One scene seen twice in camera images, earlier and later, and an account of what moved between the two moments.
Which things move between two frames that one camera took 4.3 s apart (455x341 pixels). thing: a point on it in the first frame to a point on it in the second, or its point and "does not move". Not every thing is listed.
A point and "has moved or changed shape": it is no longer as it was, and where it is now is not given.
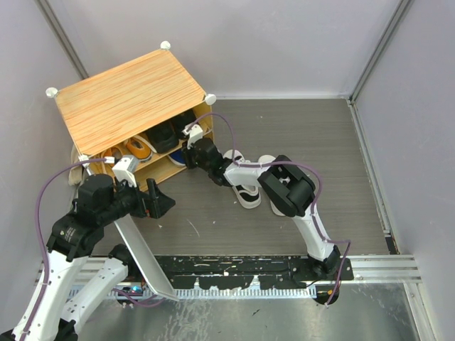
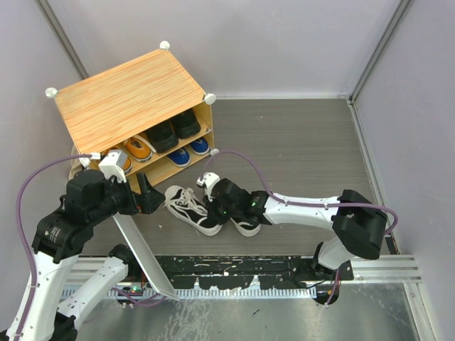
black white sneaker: x=249 y=196 has moved or changed shape
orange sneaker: x=139 y=148 does not move
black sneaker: x=164 y=137 does not move
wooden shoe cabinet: x=149 y=107 does not move
